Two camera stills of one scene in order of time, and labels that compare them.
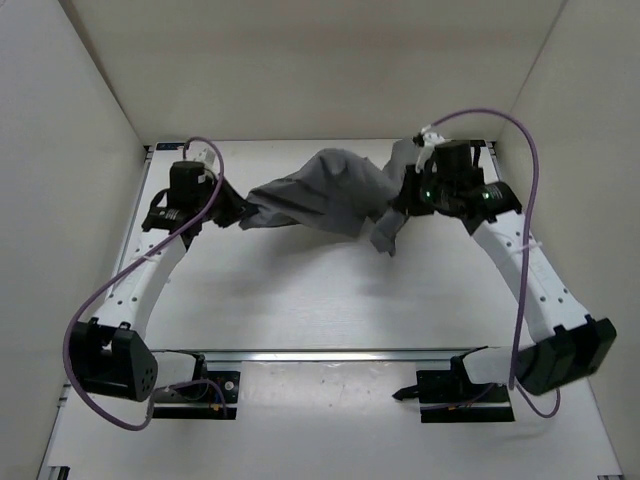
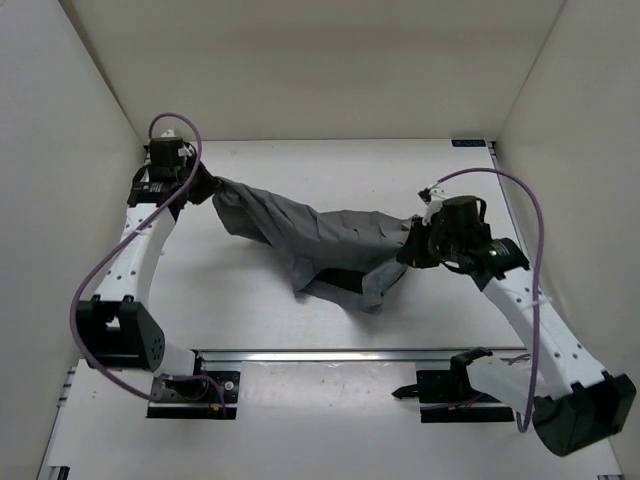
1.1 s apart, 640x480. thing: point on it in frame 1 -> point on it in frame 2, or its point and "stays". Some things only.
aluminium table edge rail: [332, 355] stays
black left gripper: [237, 203] -> [209, 184]
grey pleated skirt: [341, 190] -> [353, 252]
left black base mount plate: [208, 390] stays
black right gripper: [412, 178] -> [413, 253]
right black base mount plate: [441, 386] stays
